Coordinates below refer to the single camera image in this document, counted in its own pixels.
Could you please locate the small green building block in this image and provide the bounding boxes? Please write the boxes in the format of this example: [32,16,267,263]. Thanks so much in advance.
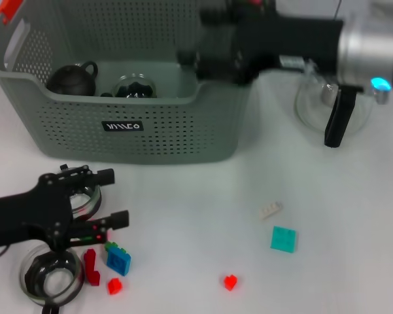
[105,241,128,253]

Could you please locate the dark red curved block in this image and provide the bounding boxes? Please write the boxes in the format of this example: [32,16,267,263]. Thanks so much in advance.
[84,249,102,286]

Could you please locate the blue square building block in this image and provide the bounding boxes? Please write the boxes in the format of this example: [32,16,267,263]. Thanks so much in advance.
[106,247,132,277]

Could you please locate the teal square building block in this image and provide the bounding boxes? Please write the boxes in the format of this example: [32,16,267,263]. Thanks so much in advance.
[269,225,297,253]

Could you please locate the black clay teapot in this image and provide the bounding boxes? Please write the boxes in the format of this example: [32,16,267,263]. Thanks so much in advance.
[45,61,99,96]

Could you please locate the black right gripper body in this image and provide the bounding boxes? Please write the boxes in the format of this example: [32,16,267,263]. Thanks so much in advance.
[228,12,344,86]

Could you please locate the white building block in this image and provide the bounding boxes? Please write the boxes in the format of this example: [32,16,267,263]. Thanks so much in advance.
[258,201,284,222]

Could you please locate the grey-green perforated storage basket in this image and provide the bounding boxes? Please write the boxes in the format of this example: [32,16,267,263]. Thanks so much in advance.
[0,0,259,164]

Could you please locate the right arm gripper cable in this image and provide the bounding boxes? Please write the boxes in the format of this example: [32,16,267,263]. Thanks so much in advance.
[302,58,392,105]

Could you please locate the glass pitcher with black handle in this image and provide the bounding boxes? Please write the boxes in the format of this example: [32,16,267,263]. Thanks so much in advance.
[294,65,373,148]

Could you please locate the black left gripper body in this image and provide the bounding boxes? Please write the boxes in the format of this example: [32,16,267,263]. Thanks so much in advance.
[0,173,75,253]

